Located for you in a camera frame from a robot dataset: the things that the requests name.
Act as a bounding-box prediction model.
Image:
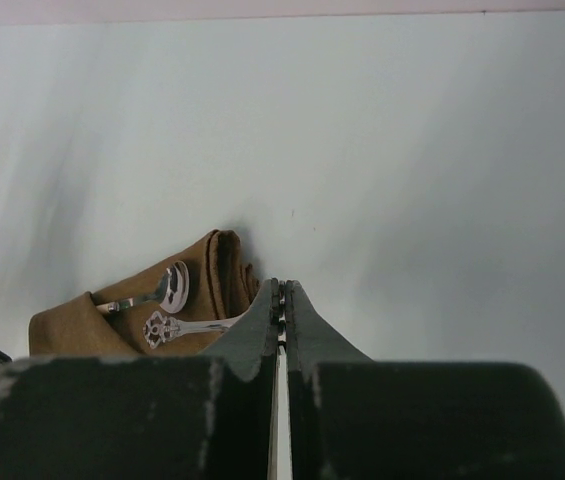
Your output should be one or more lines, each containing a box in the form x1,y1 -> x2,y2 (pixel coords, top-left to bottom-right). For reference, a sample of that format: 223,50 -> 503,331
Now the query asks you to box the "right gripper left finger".
0,279 -> 281,479

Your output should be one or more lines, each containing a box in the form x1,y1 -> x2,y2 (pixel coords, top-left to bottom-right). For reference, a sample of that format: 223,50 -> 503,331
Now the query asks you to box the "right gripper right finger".
284,281 -> 565,479

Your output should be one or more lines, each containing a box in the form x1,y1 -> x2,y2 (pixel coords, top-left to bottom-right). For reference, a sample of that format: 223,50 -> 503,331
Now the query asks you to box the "silver metal fork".
143,311 -> 244,349

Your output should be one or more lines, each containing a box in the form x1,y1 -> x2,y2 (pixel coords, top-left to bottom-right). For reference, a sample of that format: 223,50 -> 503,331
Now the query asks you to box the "silver metal spoon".
96,261 -> 190,315

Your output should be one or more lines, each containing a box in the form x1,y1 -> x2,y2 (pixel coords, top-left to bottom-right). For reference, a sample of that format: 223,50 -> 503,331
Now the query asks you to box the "brown cloth napkin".
28,230 -> 260,356

